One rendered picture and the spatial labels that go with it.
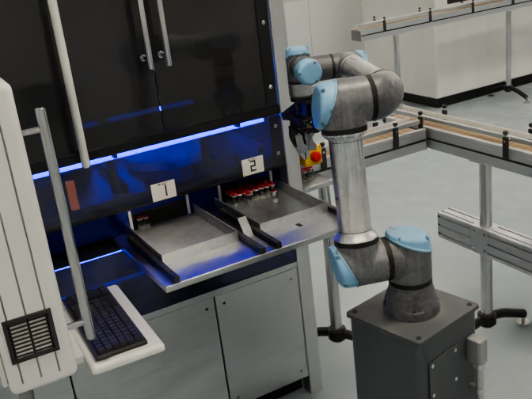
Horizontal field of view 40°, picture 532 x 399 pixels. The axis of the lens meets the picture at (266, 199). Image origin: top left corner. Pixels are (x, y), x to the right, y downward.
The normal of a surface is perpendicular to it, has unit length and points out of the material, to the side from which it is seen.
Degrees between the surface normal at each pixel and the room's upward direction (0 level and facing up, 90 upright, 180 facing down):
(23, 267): 90
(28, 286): 90
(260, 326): 90
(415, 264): 90
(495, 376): 0
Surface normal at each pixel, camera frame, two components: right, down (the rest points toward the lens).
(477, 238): -0.87, 0.26
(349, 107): 0.17, 0.22
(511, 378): -0.11, -0.93
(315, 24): 0.49, 0.25
